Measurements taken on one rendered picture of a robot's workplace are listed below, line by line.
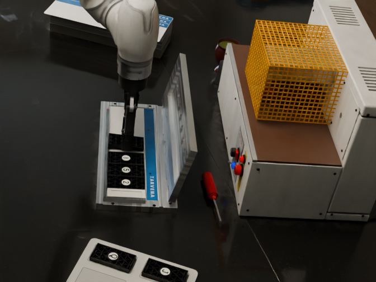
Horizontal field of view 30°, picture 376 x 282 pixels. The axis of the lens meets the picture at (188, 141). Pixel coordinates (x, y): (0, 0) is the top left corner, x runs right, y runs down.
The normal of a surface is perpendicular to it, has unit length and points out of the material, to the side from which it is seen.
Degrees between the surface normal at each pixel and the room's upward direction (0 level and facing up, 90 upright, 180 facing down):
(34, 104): 0
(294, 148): 0
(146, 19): 77
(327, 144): 0
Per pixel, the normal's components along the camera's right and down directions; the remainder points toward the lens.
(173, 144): 0.33, -0.75
